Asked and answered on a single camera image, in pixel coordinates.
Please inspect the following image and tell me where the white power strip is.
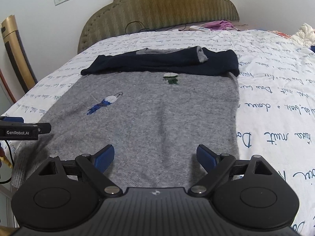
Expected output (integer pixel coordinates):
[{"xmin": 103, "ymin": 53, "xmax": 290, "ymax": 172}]
[{"xmin": 189, "ymin": 26, "xmax": 210, "ymax": 32}]

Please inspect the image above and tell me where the purple garment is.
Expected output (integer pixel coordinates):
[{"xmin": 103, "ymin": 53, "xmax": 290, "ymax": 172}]
[{"xmin": 202, "ymin": 20, "xmax": 239, "ymax": 30}]

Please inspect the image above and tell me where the grey navy raglan sweater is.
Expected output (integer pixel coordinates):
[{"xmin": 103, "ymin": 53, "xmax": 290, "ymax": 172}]
[{"xmin": 11, "ymin": 46, "xmax": 239, "ymax": 188}]

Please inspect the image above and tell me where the black cable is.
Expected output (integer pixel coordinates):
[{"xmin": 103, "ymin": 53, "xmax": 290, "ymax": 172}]
[{"xmin": 125, "ymin": 20, "xmax": 195, "ymax": 33}]

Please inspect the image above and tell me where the white script print quilt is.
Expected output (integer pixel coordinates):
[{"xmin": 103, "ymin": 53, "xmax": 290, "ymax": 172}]
[{"xmin": 5, "ymin": 30, "xmax": 314, "ymax": 235}]

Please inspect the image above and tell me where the olive tufted headboard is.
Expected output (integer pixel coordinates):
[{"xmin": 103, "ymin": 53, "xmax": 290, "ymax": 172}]
[{"xmin": 77, "ymin": 0, "xmax": 240, "ymax": 53}]

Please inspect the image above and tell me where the gold black floor appliance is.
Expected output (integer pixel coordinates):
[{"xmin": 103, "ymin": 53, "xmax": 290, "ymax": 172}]
[{"xmin": 1, "ymin": 15, "xmax": 37, "ymax": 93}]

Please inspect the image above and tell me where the red floral fabric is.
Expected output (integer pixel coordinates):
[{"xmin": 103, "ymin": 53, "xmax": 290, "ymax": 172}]
[{"xmin": 271, "ymin": 30, "xmax": 291, "ymax": 39}]

